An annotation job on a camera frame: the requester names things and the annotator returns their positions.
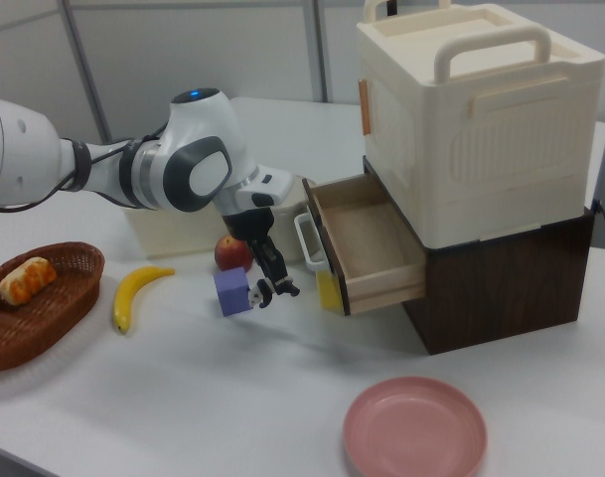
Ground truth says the black power cable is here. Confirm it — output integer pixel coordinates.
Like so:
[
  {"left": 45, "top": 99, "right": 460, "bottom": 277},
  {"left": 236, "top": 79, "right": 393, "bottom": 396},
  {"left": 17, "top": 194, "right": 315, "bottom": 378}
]
[{"left": 591, "top": 198, "right": 605, "bottom": 249}]

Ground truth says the cream plastic storage box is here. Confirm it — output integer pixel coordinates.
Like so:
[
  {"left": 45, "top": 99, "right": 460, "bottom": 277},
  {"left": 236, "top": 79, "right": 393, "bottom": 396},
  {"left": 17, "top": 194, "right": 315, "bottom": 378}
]
[{"left": 355, "top": 0, "right": 605, "bottom": 249}]

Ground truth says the brown wicker basket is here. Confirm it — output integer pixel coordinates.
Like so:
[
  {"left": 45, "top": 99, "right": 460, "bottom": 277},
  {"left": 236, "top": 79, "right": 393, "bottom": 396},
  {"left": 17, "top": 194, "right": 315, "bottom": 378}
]
[{"left": 0, "top": 241, "right": 106, "bottom": 373}]

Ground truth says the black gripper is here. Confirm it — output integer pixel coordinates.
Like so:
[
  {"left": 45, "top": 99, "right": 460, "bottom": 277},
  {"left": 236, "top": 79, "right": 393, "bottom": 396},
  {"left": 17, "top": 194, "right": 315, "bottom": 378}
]
[{"left": 221, "top": 208, "right": 291, "bottom": 294}]

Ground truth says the white drawer handle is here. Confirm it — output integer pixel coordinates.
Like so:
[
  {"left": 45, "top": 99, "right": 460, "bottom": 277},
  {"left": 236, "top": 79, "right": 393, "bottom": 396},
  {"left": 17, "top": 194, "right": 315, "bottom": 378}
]
[{"left": 293, "top": 212, "right": 330, "bottom": 273}]

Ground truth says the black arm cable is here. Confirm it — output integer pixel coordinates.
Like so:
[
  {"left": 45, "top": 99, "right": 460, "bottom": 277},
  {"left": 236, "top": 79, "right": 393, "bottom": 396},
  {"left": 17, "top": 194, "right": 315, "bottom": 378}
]
[{"left": 0, "top": 121, "right": 170, "bottom": 214}]

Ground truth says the cream plastic tub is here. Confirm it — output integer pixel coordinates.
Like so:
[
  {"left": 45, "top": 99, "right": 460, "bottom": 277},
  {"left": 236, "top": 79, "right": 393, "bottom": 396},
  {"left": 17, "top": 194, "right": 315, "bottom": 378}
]
[{"left": 121, "top": 206, "right": 229, "bottom": 259}]

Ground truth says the black and white panda toy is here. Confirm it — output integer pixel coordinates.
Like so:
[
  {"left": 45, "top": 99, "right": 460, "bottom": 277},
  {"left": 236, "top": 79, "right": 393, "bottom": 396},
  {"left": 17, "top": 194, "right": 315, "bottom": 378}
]
[{"left": 245, "top": 276, "right": 302, "bottom": 310}]

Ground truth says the piece of toasted bread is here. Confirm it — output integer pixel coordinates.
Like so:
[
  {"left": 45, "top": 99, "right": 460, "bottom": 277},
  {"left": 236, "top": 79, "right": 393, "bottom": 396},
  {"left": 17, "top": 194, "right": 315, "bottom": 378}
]
[{"left": 0, "top": 256, "right": 59, "bottom": 305}]

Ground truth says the yellow foam cube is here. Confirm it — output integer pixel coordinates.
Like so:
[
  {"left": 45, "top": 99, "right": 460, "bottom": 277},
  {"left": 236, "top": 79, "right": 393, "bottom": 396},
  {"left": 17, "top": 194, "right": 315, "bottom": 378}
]
[{"left": 315, "top": 267, "right": 351, "bottom": 315}]

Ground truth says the wooden drawer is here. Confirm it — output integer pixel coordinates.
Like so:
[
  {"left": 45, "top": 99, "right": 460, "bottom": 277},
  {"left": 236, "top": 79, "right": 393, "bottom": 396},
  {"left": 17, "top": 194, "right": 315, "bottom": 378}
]
[{"left": 301, "top": 172, "right": 427, "bottom": 317}]

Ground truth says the purple foam cube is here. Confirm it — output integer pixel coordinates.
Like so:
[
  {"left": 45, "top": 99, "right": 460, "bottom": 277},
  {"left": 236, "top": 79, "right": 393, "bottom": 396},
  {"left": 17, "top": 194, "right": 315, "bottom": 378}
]
[{"left": 213, "top": 266, "right": 256, "bottom": 318}]

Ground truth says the pink plate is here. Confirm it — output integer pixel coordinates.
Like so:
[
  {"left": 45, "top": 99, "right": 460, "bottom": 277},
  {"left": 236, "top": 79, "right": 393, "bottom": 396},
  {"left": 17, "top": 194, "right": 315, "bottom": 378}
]
[{"left": 343, "top": 376, "right": 489, "bottom": 477}]

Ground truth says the red apple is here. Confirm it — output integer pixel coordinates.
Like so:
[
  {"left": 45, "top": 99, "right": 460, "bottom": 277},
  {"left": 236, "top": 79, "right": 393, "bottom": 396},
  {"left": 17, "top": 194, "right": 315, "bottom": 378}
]
[{"left": 214, "top": 236, "right": 254, "bottom": 272}]

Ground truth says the yellow banana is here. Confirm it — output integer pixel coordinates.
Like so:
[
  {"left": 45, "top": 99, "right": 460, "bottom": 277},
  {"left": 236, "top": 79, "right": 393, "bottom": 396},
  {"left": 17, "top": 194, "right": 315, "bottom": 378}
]
[{"left": 112, "top": 265, "right": 177, "bottom": 335}]

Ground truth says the dark brown wooden cabinet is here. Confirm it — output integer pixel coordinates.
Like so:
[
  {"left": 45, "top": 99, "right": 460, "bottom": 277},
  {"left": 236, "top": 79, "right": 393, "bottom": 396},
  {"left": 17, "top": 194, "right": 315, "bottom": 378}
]
[{"left": 363, "top": 155, "right": 595, "bottom": 357}]

